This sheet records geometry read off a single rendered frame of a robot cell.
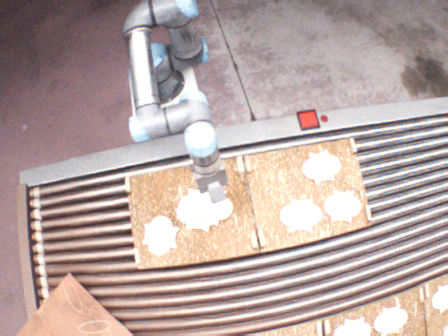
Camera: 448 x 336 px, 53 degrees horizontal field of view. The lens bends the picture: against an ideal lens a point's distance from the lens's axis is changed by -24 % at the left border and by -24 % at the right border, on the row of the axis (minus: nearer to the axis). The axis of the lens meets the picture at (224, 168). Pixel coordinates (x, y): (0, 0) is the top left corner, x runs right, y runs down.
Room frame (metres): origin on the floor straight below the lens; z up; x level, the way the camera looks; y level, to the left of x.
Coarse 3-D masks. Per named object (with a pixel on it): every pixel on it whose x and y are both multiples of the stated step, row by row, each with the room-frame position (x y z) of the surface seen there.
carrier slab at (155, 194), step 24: (144, 192) 0.82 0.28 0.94; (168, 192) 0.81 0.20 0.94; (240, 192) 0.76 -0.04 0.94; (144, 216) 0.74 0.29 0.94; (168, 216) 0.72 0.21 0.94; (240, 216) 0.68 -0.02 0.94; (192, 240) 0.62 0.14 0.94; (216, 240) 0.61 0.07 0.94; (240, 240) 0.59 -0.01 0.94; (144, 264) 0.56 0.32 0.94; (168, 264) 0.55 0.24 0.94
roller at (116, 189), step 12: (408, 132) 0.87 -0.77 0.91; (420, 132) 0.85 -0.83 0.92; (432, 132) 0.84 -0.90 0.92; (444, 132) 0.83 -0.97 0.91; (360, 144) 0.85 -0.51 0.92; (372, 144) 0.84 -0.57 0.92; (384, 144) 0.84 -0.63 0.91; (396, 144) 0.83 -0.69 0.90; (72, 192) 0.89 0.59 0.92; (84, 192) 0.88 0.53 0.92; (96, 192) 0.87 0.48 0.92; (108, 192) 0.86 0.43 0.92; (120, 192) 0.85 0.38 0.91; (36, 204) 0.87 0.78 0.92; (48, 204) 0.86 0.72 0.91; (60, 204) 0.86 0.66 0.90
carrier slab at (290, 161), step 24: (312, 144) 0.88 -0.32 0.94; (336, 144) 0.86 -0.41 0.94; (264, 168) 0.83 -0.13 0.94; (288, 168) 0.81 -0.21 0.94; (264, 192) 0.74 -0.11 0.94; (288, 192) 0.73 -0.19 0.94; (312, 192) 0.71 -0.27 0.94; (360, 192) 0.66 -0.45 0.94; (264, 216) 0.66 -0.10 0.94; (360, 216) 0.57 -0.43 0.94; (264, 240) 0.58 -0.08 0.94; (288, 240) 0.56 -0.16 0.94; (312, 240) 0.53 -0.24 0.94
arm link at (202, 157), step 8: (192, 128) 0.74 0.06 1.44; (200, 128) 0.73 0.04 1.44; (208, 128) 0.73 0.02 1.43; (192, 136) 0.71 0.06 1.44; (200, 136) 0.71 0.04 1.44; (208, 136) 0.70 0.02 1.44; (216, 136) 0.72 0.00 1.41; (192, 144) 0.69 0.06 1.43; (200, 144) 0.69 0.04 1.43; (208, 144) 0.69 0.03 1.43; (216, 144) 0.71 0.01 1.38; (192, 152) 0.69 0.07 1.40; (200, 152) 0.68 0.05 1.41; (208, 152) 0.68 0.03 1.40; (216, 152) 0.70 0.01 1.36; (192, 160) 0.70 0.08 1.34; (200, 160) 0.68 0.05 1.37; (208, 160) 0.68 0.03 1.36
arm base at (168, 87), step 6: (174, 72) 1.29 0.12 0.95; (168, 78) 1.24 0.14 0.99; (174, 78) 1.26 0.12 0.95; (162, 84) 1.23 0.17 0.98; (168, 84) 1.23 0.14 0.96; (174, 84) 1.25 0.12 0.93; (162, 90) 1.22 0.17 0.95; (168, 90) 1.22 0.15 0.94; (174, 90) 1.23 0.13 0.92; (162, 96) 1.21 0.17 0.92; (168, 96) 1.21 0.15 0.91
